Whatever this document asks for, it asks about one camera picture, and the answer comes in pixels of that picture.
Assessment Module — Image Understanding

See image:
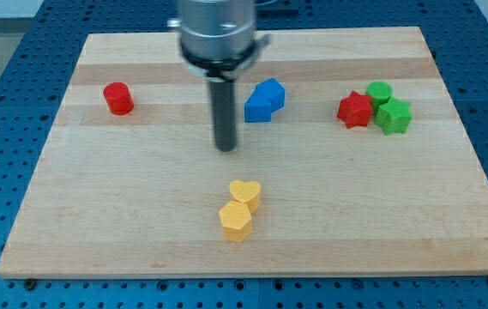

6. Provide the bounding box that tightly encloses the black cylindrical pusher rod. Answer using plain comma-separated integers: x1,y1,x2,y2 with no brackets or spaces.
208,82,237,152

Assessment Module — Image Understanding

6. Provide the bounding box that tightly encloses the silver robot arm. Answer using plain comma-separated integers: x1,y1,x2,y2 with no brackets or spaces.
167,0,271,152

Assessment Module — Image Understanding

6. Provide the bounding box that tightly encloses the blue cube block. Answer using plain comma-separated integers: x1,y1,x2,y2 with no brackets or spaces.
256,78,286,112

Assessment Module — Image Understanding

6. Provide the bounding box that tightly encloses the yellow heart block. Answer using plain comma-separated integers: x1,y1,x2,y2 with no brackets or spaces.
229,179,262,214

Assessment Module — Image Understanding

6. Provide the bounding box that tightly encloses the red cylinder block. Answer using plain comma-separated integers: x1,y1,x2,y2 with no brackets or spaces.
103,82,134,115

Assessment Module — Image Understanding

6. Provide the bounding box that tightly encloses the yellow hexagon block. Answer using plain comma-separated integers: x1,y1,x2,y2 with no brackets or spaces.
218,201,252,242

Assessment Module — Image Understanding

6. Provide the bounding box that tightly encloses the wooden board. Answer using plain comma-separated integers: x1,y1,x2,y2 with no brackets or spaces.
0,27,488,279

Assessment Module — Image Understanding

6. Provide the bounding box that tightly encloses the red star block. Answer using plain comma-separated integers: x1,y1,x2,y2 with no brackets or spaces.
337,90,373,129

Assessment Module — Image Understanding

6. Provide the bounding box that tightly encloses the green cylinder block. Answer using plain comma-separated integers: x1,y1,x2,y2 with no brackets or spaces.
366,81,393,115

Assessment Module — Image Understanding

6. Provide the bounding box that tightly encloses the green star block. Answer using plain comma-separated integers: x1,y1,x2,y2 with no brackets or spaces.
374,97,413,135

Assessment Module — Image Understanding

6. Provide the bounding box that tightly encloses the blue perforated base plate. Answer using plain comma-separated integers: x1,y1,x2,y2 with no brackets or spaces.
0,0,488,308

